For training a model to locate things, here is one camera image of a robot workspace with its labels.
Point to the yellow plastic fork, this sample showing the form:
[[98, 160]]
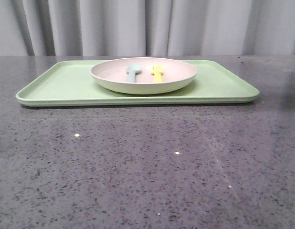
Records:
[[157, 72]]

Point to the cream round plastic plate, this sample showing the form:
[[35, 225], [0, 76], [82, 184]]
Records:
[[112, 75]]

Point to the light blue plastic spoon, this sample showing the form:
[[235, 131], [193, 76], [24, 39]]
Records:
[[132, 71]]

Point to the light green plastic tray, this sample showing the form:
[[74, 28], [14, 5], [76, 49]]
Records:
[[70, 83]]

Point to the grey pleated curtain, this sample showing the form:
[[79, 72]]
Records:
[[146, 27]]

